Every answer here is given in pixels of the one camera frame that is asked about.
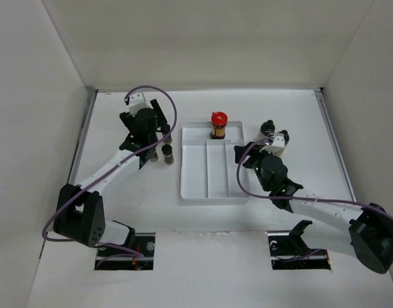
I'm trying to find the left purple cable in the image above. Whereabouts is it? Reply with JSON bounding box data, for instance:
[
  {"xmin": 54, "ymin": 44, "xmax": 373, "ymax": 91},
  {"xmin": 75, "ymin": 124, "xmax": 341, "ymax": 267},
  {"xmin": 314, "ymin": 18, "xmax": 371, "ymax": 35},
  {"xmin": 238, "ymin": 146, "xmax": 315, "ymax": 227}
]
[{"xmin": 44, "ymin": 85, "xmax": 179, "ymax": 269}]

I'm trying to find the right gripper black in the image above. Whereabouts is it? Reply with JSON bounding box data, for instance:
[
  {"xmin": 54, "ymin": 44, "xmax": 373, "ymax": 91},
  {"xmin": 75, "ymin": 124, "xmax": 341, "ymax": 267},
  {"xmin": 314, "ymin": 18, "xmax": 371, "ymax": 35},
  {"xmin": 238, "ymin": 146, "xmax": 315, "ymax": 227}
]
[{"xmin": 234, "ymin": 141, "xmax": 277, "ymax": 192}]

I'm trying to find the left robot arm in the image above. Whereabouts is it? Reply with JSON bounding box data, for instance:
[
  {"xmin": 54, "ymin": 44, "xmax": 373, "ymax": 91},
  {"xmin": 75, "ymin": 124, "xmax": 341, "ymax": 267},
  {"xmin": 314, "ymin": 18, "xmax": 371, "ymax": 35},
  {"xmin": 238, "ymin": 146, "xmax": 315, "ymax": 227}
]
[{"xmin": 53, "ymin": 93, "xmax": 167, "ymax": 256}]

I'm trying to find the black-label spice bottle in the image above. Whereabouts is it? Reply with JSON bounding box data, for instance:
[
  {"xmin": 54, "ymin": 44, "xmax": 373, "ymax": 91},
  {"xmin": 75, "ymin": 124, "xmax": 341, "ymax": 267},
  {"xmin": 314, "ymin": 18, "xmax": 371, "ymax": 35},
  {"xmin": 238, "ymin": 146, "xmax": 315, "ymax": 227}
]
[{"xmin": 161, "ymin": 144, "xmax": 174, "ymax": 165}]

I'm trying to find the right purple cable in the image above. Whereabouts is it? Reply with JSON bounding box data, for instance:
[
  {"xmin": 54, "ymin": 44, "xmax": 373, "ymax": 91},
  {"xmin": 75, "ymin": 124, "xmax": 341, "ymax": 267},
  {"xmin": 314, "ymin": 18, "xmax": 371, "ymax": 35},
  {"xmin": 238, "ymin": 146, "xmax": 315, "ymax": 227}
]
[{"xmin": 236, "ymin": 137, "xmax": 393, "ymax": 225}]

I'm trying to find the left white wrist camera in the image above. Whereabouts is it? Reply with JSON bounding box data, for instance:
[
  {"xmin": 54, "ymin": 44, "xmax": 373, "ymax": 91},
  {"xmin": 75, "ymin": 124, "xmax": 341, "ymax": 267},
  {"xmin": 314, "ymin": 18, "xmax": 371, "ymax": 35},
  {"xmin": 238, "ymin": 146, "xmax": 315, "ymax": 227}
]
[{"xmin": 124, "ymin": 91, "xmax": 149, "ymax": 117}]

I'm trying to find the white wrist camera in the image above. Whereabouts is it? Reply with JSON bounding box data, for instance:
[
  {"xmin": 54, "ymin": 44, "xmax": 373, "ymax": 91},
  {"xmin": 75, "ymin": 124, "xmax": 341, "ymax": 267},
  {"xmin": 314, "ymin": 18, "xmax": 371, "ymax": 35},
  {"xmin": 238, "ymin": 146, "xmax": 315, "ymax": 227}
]
[
  {"xmin": 265, "ymin": 133, "xmax": 285, "ymax": 156},
  {"xmin": 124, "ymin": 91, "xmax": 149, "ymax": 117}
]

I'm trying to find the black-top brown spice grinder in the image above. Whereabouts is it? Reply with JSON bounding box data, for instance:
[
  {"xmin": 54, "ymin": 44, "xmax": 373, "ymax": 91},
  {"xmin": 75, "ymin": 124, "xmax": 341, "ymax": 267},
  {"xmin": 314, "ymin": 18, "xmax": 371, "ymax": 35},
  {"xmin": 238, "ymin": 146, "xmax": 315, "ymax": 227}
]
[{"xmin": 260, "ymin": 119, "xmax": 275, "ymax": 137}]

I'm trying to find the red-lid sauce jar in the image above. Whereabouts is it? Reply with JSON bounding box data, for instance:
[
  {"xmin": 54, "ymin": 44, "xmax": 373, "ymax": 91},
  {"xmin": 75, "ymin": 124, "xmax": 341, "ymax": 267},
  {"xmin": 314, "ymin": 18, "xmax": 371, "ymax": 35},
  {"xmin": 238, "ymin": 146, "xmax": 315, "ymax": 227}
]
[
  {"xmin": 144, "ymin": 146, "xmax": 159, "ymax": 162},
  {"xmin": 211, "ymin": 111, "xmax": 228, "ymax": 139}
]

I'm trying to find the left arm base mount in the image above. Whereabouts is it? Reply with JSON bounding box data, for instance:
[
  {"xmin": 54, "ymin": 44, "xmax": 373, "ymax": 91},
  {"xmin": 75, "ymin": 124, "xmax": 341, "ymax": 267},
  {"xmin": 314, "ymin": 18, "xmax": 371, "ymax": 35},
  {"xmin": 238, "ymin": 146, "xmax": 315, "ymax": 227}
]
[{"xmin": 94, "ymin": 233, "xmax": 156, "ymax": 271}]

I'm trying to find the white divided organizer tray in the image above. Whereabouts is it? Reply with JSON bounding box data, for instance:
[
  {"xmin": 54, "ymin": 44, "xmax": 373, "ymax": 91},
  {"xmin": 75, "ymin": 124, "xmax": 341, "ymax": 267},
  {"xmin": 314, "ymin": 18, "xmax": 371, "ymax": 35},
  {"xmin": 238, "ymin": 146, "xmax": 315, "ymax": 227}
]
[{"xmin": 180, "ymin": 121, "xmax": 249, "ymax": 205}]

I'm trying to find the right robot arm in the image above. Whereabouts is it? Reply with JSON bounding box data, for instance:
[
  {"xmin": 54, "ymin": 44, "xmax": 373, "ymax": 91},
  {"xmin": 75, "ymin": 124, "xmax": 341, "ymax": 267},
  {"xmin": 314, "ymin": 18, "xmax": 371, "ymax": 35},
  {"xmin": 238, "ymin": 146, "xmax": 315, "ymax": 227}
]
[{"xmin": 234, "ymin": 141, "xmax": 393, "ymax": 274}]

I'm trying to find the black-top white salt grinder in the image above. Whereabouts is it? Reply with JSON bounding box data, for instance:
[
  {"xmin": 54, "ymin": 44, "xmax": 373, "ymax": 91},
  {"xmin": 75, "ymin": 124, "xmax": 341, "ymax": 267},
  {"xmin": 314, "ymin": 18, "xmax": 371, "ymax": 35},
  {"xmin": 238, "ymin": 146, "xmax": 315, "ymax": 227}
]
[{"xmin": 279, "ymin": 130, "xmax": 290, "ymax": 145}]

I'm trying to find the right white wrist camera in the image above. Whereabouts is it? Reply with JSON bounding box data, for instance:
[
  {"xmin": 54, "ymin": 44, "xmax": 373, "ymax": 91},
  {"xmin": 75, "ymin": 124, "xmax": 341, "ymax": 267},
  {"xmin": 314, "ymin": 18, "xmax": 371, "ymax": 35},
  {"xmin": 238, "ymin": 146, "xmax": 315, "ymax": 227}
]
[{"xmin": 265, "ymin": 133, "xmax": 285, "ymax": 156}]

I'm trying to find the red-label black-cap spice bottle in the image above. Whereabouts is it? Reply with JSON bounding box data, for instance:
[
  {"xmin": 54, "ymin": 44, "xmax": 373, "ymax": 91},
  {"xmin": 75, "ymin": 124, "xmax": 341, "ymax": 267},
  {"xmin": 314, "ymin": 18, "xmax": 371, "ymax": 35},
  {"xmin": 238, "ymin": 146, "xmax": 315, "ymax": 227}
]
[{"xmin": 161, "ymin": 123, "xmax": 172, "ymax": 144}]

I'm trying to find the purple cable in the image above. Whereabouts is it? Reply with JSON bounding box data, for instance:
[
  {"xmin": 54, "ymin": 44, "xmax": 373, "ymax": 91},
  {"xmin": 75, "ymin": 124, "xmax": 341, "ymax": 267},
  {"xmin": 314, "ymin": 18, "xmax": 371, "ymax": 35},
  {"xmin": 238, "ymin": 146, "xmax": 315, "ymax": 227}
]
[
  {"xmin": 236, "ymin": 137, "xmax": 393, "ymax": 225},
  {"xmin": 44, "ymin": 85, "xmax": 179, "ymax": 269}
]

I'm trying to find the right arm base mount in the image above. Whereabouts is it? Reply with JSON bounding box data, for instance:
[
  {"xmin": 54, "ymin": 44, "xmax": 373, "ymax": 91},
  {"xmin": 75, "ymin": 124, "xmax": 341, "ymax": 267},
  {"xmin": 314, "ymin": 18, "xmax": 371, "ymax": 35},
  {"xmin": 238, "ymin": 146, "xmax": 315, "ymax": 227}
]
[{"xmin": 267, "ymin": 220, "xmax": 331, "ymax": 270}]

